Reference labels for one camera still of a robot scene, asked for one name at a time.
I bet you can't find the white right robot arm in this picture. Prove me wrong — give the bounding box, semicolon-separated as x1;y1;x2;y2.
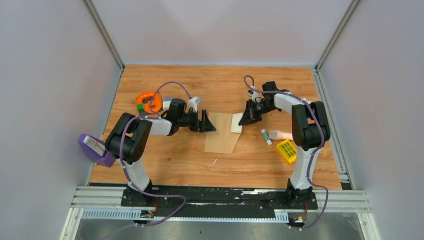
238;81;331;209

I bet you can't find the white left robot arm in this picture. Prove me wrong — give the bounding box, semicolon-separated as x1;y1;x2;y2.
105;97;217;207

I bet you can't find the lined letter paper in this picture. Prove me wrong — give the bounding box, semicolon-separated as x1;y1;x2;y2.
230;112;243;134

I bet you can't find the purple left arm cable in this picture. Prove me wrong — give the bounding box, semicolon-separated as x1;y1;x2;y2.
118;81;195;229

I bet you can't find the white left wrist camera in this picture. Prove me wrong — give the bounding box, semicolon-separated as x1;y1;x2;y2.
187;96;202;113

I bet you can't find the tan paper envelope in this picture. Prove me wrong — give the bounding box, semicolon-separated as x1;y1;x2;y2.
204;112;241;154

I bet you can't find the white and blue building block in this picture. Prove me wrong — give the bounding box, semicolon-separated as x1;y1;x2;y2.
162;98;173;111

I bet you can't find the white slotted cable duct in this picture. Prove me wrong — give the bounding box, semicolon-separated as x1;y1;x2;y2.
81;208;289;223

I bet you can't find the pink toy microphone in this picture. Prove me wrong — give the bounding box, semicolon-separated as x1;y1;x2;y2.
268;130;294;141

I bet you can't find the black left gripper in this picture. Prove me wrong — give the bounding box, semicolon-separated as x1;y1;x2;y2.
178;110;217;134

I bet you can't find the orange curved toy track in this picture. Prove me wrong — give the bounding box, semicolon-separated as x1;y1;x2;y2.
135;91;163;115

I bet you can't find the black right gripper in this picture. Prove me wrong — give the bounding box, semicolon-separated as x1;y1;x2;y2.
239;99;278;128

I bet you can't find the yellow building block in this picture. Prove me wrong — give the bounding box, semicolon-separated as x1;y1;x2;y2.
275;139;297;165

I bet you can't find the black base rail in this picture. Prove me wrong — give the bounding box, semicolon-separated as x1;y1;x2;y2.
120;184;318;219

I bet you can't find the purple box with card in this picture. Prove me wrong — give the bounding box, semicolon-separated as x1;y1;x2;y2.
77;133;116;168

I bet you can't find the white green glue stick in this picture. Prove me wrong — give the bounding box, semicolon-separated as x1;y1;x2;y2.
261;129;272;146

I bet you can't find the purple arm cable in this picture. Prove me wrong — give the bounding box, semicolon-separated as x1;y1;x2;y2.
243;75;329;231
118;81;195;229

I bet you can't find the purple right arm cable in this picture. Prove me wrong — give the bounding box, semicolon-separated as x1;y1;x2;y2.
243;75;329;231

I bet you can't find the dark grey building plate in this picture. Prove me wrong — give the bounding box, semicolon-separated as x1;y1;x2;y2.
138;109;149;116

